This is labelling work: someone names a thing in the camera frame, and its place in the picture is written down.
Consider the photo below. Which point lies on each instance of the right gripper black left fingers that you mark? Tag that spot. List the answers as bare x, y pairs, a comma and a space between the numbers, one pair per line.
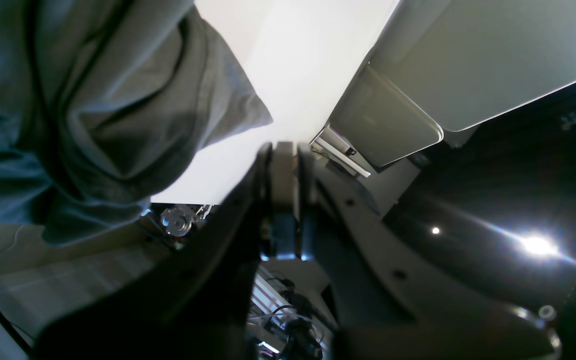
193, 305

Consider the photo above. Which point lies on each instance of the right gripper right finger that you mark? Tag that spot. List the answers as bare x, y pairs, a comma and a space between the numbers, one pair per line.
392, 304

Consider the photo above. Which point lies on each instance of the grey T-shirt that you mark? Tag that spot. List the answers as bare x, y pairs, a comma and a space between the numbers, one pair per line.
105, 103

